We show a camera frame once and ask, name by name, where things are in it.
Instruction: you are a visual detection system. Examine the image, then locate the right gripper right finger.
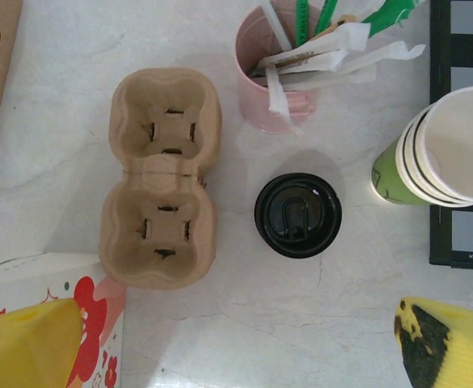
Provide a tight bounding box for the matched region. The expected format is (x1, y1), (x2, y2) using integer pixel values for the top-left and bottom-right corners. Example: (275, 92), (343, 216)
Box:
(395, 297), (473, 388)

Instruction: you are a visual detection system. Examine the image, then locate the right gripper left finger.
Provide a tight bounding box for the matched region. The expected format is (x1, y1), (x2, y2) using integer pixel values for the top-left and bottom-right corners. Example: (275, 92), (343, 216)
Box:
(0, 297), (84, 388)

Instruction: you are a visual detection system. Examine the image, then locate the white floral paper bag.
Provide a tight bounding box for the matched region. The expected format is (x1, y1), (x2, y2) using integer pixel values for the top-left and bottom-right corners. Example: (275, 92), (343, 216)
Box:
(0, 252), (126, 388)

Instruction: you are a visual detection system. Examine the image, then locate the green paper coffee cup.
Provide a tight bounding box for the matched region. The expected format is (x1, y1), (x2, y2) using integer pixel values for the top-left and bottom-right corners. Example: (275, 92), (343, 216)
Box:
(417, 86), (473, 199)
(370, 105), (473, 209)
(403, 103), (473, 205)
(412, 99), (473, 202)

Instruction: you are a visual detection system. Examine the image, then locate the black plastic cup lid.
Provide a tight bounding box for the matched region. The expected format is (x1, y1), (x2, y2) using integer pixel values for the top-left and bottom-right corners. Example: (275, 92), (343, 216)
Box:
(260, 226), (342, 259)
(254, 172), (343, 258)

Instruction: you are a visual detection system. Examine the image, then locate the brown cardboard cup carrier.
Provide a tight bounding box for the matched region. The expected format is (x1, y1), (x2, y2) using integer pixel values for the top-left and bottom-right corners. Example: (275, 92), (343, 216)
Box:
(98, 66), (224, 291)

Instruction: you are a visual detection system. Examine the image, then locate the brown cardboard napkin box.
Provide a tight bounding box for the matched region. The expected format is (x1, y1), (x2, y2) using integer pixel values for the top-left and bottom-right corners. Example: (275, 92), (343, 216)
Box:
(0, 0), (23, 146)

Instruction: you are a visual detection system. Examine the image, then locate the white paper wrapped stirrer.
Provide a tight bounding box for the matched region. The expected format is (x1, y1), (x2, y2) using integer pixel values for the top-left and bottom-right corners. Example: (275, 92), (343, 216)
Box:
(280, 64), (378, 93)
(278, 39), (427, 78)
(256, 22), (373, 72)
(264, 66), (305, 135)

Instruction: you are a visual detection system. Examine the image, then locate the black folding chessboard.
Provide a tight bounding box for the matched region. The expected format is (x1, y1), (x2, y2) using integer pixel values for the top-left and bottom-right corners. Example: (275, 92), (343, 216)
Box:
(428, 0), (473, 271)

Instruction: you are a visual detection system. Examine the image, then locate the pink metal bucket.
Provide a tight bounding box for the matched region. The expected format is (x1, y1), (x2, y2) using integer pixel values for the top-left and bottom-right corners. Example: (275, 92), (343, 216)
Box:
(234, 4), (319, 134)

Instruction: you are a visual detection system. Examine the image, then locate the green paper wrapped straw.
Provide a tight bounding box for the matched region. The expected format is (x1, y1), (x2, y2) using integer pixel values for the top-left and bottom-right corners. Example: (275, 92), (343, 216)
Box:
(361, 0), (428, 30)

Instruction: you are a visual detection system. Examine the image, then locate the wooden stirrer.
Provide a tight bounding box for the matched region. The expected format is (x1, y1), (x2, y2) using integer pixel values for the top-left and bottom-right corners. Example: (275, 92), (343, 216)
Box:
(315, 14), (358, 40)

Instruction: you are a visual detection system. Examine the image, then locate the green stir stick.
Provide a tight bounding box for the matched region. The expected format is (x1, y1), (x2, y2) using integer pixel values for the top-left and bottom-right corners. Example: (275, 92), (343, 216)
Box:
(310, 0), (341, 40)
(294, 0), (313, 48)

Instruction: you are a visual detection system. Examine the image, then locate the white plastic straw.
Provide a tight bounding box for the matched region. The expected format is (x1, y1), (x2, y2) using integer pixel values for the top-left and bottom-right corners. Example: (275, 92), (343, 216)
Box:
(260, 0), (294, 50)

